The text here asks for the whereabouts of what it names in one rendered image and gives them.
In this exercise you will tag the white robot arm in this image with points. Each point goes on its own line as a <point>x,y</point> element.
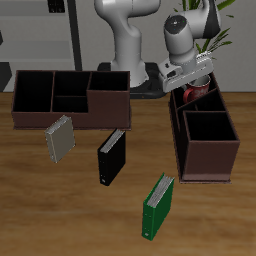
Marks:
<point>128,50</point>

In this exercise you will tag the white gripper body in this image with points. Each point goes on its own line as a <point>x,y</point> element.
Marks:
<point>191,73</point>

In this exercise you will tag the dark brown desk caddy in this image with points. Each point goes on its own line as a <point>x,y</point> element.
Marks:
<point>210,160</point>
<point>108,110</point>

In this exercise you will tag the green pot plant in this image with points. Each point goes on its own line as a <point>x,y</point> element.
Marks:
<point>220,40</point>

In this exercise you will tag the green book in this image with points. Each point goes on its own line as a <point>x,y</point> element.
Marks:
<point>160,206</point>

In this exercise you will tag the red mug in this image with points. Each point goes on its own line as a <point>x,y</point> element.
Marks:
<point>196,91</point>

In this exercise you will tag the black book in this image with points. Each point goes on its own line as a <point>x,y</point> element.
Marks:
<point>113,160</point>

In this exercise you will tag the grey shelf unit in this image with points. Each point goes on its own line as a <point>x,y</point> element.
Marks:
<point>33,33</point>

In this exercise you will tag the grey book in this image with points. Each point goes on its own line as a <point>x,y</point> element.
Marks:
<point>61,140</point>

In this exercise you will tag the flat black base plate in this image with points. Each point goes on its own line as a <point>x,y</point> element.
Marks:
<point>155,90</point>

